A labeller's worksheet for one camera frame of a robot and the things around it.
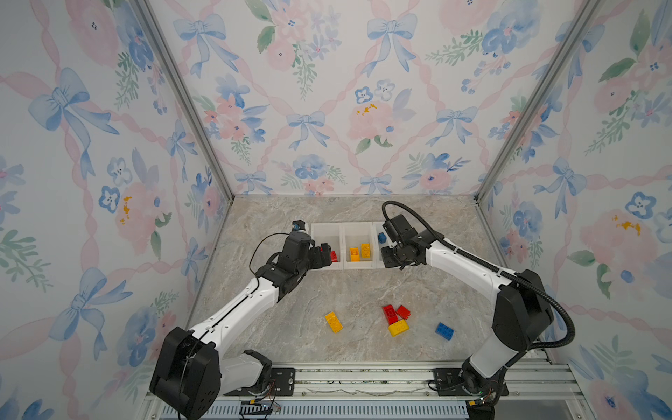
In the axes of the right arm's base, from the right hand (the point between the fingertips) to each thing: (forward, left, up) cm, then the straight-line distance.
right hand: (388, 255), depth 89 cm
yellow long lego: (+8, +7, -8) cm, 13 cm away
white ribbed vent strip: (-43, +13, -11) cm, 46 cm away
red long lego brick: (-17, -1, -10) cm, 20 cm away
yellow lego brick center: (-21, -3, -10) cm, 23 cm away
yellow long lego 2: (-19, +18, -9) cm, 28 cm away
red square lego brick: (+5, +19, -9) cm, 22 cm away
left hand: (-1, +23, +7) cm, 24 cm away
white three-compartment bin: (+12, +11, -11) cm, 20 cm away
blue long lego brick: (-22, -17, -9) cm, 29 cm away
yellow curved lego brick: (+5, +11, -7) cm, 14 cm away
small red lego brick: (-15, -5, -11) cm, 19 cm away
